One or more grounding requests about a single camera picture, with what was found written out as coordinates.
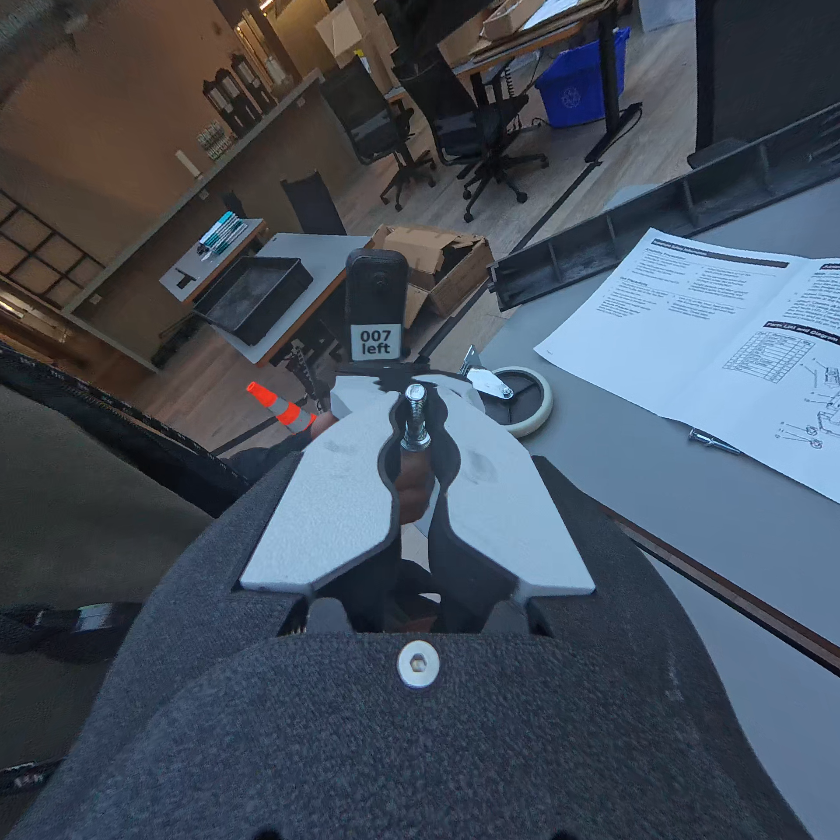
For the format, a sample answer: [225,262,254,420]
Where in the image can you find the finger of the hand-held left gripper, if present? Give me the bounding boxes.
[331,373,395,419]
[438,379,490,417]

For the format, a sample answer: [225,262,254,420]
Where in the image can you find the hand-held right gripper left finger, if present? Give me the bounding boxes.
[239,388,403,593]

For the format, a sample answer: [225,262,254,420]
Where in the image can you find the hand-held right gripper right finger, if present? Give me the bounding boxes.
[427,387,597,599]

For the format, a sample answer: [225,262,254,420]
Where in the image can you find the silver hex bolt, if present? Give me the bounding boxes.
[688,427,744,456]
[400,384,433,454]

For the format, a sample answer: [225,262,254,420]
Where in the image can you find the grey desk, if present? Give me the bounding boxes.
[476,177,840,828]

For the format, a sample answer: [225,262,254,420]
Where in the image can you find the cardboard boxes on desk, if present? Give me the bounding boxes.
[482,0,547,42]

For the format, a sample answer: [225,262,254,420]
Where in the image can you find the wooden standing desk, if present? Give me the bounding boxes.
[453,0,645,165]

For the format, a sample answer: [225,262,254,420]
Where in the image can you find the person's left hand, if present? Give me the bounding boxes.
[308,412,439,527]

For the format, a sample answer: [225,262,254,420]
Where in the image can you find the white caster wheel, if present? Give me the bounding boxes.
[459,344,555,439]

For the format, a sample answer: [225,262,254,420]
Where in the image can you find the open cardboard box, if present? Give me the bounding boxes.
[364,224,494,330]

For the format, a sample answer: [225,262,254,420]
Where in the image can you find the small grey table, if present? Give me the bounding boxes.
[209,233,376,368]

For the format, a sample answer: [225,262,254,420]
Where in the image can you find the orange traffic cone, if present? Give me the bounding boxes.
[246,382,317,434]

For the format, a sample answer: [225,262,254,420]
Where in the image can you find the black plain chair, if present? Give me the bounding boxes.
[281,169,347,237]

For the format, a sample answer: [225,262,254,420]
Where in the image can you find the black plastic tray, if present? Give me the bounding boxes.
[192,256,315,347]

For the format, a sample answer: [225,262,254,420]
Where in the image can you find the set of marker pens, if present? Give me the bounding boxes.
[199,211,249,257]

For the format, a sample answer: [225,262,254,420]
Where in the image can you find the small white side table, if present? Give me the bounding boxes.
[159,218,266,303]

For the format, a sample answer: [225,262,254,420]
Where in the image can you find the black mesh office chair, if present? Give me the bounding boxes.
[392,45,550,224]
[320,56,437,212]

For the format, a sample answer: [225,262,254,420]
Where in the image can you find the white instruction manual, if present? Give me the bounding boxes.
[533,227,840,505]

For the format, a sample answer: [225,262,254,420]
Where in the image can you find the long grey counter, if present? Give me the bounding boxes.
[62,69,327,371]

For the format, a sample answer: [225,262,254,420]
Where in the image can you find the stacked cardboard boxes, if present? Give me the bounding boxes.
[315,0,395,70]

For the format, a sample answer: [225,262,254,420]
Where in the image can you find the blue recycling bin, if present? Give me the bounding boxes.
[535,26,632,130]

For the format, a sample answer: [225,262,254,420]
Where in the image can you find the black printed strap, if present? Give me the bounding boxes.
[0,341,253,519]

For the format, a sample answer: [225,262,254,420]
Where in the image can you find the black grid frame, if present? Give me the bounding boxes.
[0,190,106,311]

